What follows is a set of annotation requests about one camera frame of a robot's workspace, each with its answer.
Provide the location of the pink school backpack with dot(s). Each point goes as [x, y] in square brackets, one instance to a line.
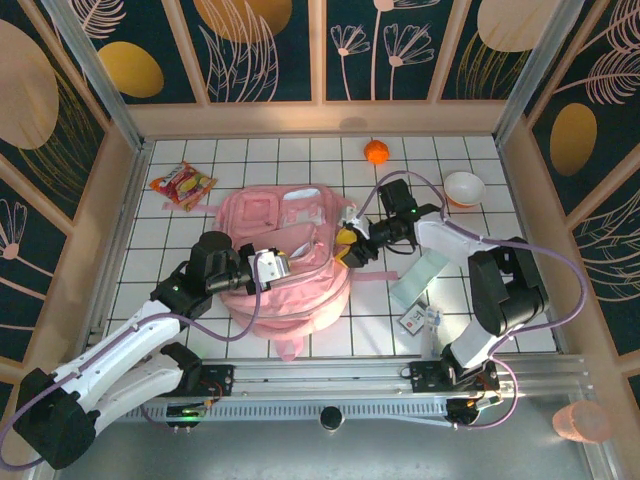
[300, 305]

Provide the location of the white red card pack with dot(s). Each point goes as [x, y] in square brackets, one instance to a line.
[412, 321]

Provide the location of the clear pen pack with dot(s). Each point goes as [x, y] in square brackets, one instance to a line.
[431, 332]

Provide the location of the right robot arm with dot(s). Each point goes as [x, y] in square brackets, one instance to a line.
[510, 290]

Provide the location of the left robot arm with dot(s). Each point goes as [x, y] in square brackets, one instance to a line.
[120, 355]

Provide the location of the orange fruit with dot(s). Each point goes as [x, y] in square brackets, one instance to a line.
[376, 152]

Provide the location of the orange and white bowl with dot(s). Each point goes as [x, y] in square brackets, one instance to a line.
[465, 187]

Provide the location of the colourful snack packet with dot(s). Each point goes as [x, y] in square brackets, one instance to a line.
[182, 185]

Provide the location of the small circuit board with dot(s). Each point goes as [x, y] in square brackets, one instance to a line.
[186, 414]
[470, 407]

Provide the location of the black round knob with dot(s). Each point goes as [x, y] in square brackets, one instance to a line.
[331, 417]

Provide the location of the translucent pink cup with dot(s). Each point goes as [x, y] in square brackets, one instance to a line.
[582, 422]

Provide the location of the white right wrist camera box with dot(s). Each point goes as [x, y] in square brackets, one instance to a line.
[354, 217]

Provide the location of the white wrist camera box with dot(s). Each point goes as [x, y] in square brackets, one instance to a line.
[354, 217]
[272, 269]

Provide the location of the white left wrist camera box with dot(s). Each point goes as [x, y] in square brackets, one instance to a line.
[272, 269]

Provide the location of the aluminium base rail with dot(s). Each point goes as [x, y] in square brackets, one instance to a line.
[320, 375]

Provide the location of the aluminium frame post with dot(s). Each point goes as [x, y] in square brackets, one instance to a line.
[537, 75]
[100, 80]

